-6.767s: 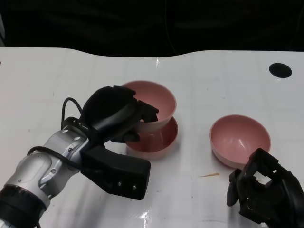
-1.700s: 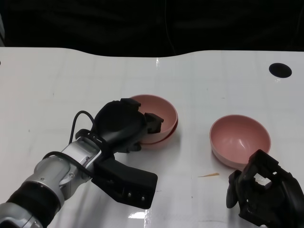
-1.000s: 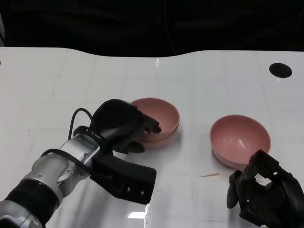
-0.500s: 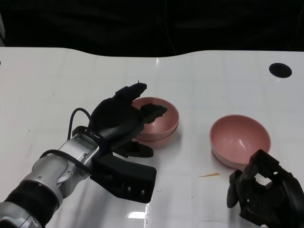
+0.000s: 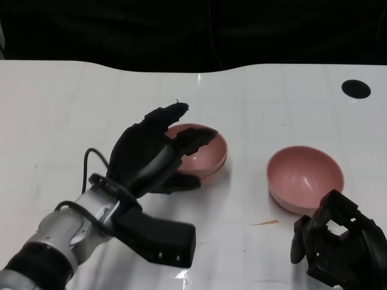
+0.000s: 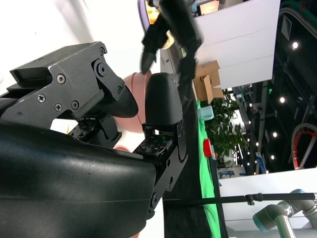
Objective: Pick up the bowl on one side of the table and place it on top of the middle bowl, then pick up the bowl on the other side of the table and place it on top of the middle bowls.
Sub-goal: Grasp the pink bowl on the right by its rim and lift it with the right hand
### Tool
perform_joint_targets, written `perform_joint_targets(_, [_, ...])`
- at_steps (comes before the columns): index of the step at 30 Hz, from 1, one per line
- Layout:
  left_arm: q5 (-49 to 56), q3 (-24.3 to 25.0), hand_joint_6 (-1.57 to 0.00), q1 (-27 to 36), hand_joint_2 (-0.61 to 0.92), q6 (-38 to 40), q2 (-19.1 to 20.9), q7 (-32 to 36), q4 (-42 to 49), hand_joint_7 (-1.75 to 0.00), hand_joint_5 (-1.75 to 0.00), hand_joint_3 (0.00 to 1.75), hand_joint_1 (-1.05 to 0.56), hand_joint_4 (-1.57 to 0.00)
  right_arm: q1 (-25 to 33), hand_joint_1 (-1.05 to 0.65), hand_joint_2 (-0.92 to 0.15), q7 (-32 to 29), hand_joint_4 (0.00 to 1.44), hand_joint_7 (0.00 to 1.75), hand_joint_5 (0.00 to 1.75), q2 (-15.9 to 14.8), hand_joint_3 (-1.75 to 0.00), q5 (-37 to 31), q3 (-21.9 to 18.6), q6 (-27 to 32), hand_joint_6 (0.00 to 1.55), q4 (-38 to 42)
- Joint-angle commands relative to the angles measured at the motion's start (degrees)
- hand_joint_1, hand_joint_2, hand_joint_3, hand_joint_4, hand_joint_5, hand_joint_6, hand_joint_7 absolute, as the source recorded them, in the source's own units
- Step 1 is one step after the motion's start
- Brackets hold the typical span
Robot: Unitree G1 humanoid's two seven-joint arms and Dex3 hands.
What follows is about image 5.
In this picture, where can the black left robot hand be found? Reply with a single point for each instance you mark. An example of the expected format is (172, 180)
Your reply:
(136, 154)

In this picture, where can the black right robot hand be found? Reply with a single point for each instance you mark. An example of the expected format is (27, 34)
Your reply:
(359, 250)

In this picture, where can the pink ribbed plastic bowl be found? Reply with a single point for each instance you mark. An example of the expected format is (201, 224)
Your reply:
(302, 178)
(205, 154)
(208, 178)

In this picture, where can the thin orange sliver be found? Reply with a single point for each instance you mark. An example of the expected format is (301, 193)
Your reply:
(267, 223)

